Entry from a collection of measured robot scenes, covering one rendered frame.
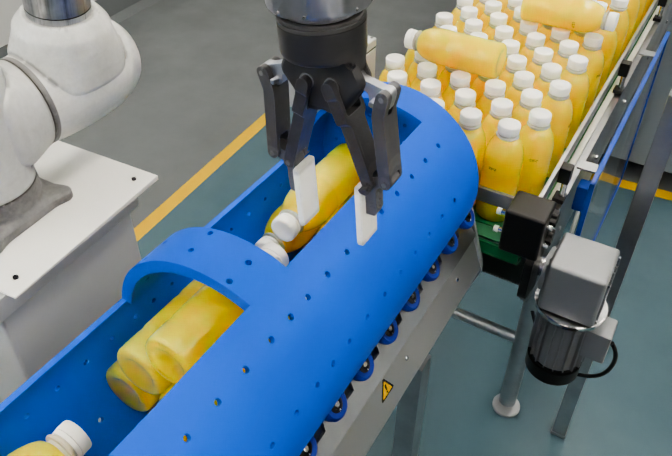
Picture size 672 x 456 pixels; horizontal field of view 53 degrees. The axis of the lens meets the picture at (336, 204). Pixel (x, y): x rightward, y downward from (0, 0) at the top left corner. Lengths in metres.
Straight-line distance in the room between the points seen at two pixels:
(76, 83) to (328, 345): 0.63
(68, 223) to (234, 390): 0.60
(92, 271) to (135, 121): 2.22
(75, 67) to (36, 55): 0.06
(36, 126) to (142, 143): 2.11
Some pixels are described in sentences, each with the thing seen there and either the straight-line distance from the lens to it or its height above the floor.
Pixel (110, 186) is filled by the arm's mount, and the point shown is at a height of 1.01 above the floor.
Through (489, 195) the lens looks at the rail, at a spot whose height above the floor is 0.97.
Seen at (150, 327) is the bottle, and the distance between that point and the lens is 0.80.
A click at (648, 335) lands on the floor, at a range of 2.48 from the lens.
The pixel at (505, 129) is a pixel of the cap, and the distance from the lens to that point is 1.21.
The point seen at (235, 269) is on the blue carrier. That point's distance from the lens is 0.71.
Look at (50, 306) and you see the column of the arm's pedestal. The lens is 1.21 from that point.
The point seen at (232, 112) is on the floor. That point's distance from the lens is 3.39.
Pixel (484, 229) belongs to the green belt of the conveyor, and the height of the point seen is 0.90.
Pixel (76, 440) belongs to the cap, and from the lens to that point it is 0.76.
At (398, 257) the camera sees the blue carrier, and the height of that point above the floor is 1.15.
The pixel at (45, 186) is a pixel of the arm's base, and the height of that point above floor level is 1.03.
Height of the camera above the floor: 1.72
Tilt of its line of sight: 39 degrees down
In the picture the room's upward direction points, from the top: straight up
